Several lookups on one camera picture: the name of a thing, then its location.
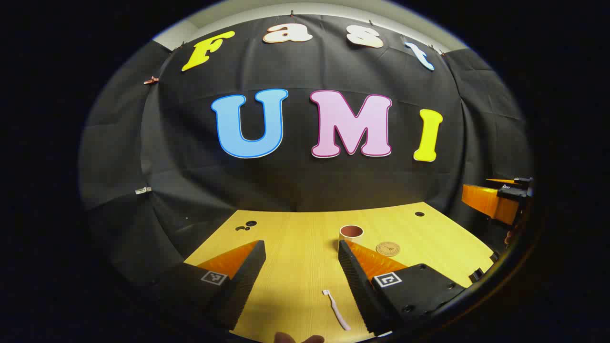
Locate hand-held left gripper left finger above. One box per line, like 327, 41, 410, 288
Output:
153, 240, 266, 332

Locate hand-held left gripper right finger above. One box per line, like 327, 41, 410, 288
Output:
337, 239, 467, 336

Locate white toothbrush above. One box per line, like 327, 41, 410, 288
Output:
322, 289, 351, 331

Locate beige cup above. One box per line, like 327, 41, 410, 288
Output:
338, 224, 365, 244

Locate wooden desktop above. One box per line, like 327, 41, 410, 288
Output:
183, 201, 496, 343

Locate black backdrop cloth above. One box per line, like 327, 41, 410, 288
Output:
79, 13, 533, 286

